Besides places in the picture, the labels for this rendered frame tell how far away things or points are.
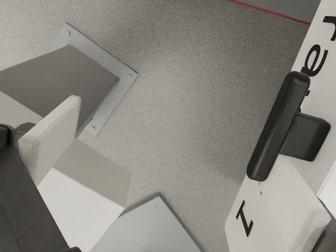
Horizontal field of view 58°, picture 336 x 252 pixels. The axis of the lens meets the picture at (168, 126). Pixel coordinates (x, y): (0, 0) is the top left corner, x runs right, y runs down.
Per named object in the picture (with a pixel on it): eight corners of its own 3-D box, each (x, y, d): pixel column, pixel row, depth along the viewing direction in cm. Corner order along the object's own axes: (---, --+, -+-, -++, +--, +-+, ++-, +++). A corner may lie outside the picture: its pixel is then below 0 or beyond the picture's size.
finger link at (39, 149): (27, 200, 14) (11, 196, 14) (75, 138, 20) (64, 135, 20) (34, 143, 13) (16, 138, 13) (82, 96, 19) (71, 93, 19)
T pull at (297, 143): (243, 171, 21) (247, 182, 20) (287, 67, 18) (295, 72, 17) (291, 183, 21) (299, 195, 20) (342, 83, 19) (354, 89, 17)
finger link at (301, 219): (318, 214, 14) (333, 218, 14) (273, 147, 20) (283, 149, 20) (291, 262, 15) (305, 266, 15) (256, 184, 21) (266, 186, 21)
